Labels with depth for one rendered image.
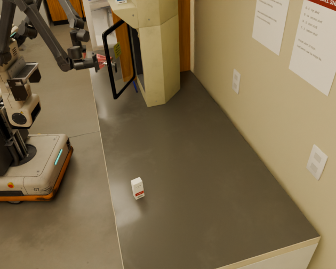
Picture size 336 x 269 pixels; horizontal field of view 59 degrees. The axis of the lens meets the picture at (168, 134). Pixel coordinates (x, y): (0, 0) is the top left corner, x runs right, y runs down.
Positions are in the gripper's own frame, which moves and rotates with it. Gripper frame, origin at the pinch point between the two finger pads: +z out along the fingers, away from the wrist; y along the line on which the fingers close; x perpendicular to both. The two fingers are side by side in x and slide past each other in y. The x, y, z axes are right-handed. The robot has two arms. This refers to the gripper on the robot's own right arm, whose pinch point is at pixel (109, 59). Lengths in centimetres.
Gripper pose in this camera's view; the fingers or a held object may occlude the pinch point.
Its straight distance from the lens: 180.6
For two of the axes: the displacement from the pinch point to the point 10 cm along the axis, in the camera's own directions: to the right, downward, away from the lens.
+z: 9.6, -2.1, 1.8
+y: -0.5, -7.8, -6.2
